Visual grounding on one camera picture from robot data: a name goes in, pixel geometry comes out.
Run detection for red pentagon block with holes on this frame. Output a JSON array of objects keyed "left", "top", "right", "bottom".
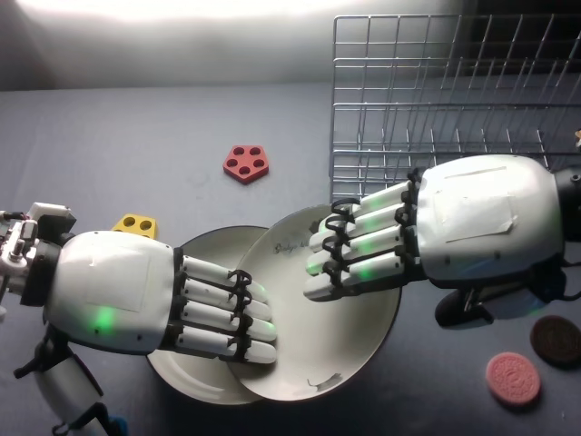
[{"left": 222, "top": 144, "right": 271, "bottom": 186}]

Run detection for yellow pentagon block with holes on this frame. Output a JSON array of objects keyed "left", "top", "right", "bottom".
[{"left": 112, "top": 215, "right": 161, "bottom": 240}]

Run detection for grey table cloth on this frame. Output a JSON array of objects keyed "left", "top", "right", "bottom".
[{"left": 0, "top": 79, "right": 581, "bottom": 436}]

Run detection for white plate ginkgo tree print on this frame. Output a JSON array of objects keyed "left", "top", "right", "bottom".
[{"left": 145, "top": 225, "right": 273, "bottom": 405}]

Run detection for pink sandwich cookie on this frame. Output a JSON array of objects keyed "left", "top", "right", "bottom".
[{"left": 485, "top": 352, "right": 543, "bottom": 405}]

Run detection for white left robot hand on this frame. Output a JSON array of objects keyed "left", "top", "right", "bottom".
[{"left": 13, "top": 230, "right": 279, "bottom": 436}]

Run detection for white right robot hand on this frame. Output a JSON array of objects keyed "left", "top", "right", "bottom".
[{"left": 302, "top": 154, "right": 566, "bottom": 328}]

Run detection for silver wire dish rack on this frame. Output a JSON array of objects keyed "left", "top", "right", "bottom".
[{"left": 330, "top": 13, "right": 581, "bottom": 203}]

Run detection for white plate two ginkgo leaves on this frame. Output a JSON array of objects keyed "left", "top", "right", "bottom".
[{"left": 226, "top": 203, "right": 403, "bottom": 401}]

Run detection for brown sandwich cookie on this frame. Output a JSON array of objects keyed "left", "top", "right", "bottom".
[{"left": 529, "top": 315, "right": 581, "bottom": 369}]

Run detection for blue pentagon block with holes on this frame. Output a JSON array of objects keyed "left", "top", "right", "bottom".
[{"left": 108, "top": 411, "right": 129, "bottom": 436}]

